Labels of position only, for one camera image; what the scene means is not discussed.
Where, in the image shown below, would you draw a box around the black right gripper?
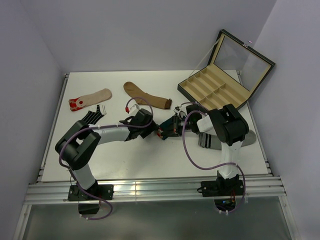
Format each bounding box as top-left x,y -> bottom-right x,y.
162,115 -> 193,137

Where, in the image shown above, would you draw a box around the green christmas bear sock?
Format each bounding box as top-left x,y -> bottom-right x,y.
156,116 -> 179,141

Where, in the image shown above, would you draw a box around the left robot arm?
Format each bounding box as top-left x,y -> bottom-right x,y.
55,109 -> 158,200

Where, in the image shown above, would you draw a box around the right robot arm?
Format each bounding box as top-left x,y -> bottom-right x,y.
181,104 -> 249,195

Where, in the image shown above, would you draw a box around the brown long sock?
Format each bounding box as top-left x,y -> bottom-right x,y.
123,81 -> 172,110

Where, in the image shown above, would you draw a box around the grey striped sock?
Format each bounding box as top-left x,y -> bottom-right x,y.
198,130 -> 257,150

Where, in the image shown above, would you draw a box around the black white striped sock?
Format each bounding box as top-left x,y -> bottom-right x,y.
81,104 -> 107,125

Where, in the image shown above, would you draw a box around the beige red reindeer sock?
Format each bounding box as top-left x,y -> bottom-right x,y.
68,88 -> 113,112

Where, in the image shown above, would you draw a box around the black compartment organizer box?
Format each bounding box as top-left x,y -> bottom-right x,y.
177,29 -> 276,110

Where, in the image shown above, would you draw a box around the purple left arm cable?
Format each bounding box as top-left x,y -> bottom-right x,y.
58,96 -> 153,221

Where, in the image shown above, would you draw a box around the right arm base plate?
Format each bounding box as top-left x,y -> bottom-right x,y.
197,180 -> 244,197

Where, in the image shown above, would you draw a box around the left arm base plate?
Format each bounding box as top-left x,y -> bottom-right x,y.
67,184 -> 114,202

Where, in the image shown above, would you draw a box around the aluminium frame rail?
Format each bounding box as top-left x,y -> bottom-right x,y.
23,176 -> 287,205

